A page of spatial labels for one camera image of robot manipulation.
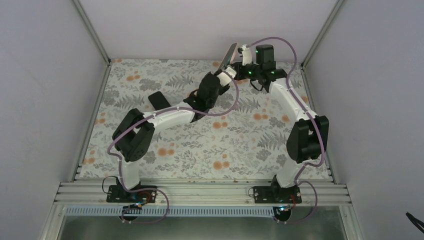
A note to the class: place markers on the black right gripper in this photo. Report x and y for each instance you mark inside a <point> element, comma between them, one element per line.
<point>240,74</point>

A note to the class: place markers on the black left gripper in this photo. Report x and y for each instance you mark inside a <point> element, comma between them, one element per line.
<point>209,73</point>

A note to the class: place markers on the pink phone case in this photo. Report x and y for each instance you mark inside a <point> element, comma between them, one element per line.
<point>229,57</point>

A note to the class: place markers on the black phone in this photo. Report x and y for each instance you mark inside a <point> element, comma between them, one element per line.
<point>158,101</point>

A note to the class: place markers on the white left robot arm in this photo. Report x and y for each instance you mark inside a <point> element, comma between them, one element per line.
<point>133,137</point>

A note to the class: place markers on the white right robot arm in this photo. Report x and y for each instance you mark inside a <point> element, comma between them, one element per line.
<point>308,137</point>

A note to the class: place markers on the floral patterned table mat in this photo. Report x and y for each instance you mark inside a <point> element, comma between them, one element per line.
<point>246,141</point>

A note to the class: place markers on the black object at right edge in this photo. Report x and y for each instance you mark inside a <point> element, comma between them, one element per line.
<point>415,221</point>

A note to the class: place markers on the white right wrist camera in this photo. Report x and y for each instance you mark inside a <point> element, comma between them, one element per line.
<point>246,54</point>

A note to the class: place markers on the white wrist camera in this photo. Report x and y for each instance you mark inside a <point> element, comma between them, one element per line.
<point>225,75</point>
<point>246,54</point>

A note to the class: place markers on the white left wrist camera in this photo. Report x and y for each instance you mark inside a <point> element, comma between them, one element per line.
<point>225,75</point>

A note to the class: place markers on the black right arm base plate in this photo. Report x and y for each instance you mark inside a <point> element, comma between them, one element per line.
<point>270,195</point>

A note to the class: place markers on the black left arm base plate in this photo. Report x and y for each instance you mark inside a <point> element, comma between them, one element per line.
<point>144,194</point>

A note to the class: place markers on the perforated cable duct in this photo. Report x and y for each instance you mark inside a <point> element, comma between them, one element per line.
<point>174,211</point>

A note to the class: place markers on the aluminium mounting rail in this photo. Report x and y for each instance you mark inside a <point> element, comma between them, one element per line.
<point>203,194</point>

